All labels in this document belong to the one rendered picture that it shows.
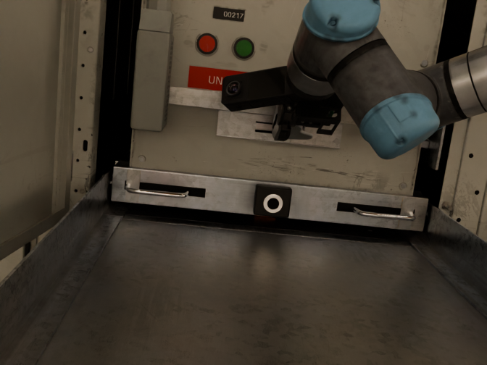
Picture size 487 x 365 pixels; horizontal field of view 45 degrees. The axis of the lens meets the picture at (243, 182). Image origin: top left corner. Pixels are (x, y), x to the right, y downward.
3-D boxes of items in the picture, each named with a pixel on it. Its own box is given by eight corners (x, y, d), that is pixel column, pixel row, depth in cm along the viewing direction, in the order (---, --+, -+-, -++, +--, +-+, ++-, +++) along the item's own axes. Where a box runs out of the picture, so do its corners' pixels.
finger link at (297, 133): (306, 156, 94) (319, 133, 86) (269, 151, 94) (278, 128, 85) (306, 137, 95) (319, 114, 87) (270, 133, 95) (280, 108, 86)
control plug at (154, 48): (162, 132, 87) (172, 10, 84) (129, 129, 87) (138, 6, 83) (167, 126, 95) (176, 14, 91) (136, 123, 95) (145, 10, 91)
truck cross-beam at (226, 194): (422, 232, 103) (429, 198, 102) (110, 200, 99) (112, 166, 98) (414, 224, 108) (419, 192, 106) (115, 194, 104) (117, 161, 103)
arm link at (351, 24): (340, 48, 58) (296, -18, 60) (316, 98, 69) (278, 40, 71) (404, 18, 60) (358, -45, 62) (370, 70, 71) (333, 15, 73)
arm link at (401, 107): (461, 121, 66) (406, 44, 69) (433, 123, 57) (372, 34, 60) (404, 160, 70) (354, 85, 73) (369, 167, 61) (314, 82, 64)
